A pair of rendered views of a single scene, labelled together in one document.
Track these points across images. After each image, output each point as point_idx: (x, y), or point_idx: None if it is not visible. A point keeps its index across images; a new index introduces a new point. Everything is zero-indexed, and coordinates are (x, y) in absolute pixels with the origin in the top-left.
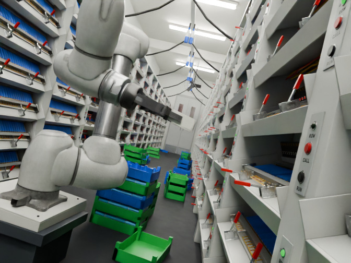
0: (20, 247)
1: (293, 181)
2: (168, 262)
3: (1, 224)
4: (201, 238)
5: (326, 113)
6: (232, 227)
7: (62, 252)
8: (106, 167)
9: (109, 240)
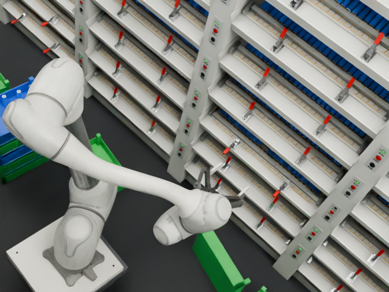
0: None
1: (320, 212)
2: (116, 156)
3: (98, 291)
4: (133, 122)
5: (342, 209)
6: (226, 165)
7: None
8: (113, 196)
9: (57, 186)
